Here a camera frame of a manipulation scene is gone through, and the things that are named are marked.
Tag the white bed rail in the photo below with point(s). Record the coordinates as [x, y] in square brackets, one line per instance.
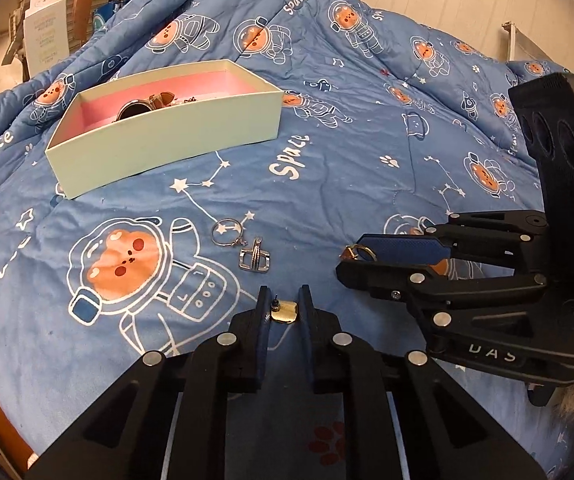
[524, 42]

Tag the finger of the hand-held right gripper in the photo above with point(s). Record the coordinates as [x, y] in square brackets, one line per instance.
[377, 280]
[402, 249]

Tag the rose gold wrist watch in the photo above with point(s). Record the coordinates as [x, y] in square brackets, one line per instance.
[134, 109]

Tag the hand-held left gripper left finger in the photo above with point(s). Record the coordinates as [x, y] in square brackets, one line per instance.
[265, 340]

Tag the blue astronaut bear printed blanket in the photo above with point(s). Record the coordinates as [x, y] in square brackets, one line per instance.
[367, 135]

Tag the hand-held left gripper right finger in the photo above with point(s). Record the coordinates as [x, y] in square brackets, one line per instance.
[306, 350]

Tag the mint box with pink inside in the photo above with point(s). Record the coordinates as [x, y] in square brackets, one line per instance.
[167, 135]

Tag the gold stud earring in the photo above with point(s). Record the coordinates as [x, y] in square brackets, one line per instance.
[284, 314]

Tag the tall white carton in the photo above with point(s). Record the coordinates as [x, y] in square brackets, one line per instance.
[47, 30]

